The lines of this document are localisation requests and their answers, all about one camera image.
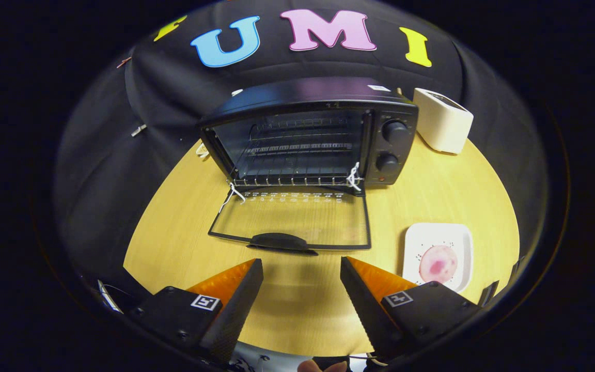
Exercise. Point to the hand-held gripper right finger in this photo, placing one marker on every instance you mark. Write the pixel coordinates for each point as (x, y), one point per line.
(362, 310)

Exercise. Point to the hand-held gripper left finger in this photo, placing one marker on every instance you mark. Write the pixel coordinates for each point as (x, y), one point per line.
(238, 310)

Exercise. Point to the pink ham slice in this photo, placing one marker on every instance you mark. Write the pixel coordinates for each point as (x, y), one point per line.
(438, 263)

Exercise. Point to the white square plate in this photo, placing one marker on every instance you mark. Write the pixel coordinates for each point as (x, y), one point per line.
(434, 232)

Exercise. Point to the black toaster oven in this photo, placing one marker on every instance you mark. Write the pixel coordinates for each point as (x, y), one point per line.
(395, 150)

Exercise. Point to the white pop-up toaster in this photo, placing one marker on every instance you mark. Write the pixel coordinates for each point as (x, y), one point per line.
(442, 121)

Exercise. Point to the small patterned dish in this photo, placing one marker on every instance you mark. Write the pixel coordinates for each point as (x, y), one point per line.
(202, 150)

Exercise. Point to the black backdrop cloth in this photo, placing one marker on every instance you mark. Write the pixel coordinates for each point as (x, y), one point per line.
(96, 181)

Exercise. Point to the silver clip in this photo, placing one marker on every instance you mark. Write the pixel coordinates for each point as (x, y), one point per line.
(139, 130)

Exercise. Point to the red clip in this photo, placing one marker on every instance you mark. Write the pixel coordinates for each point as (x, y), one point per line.
(123, 62)

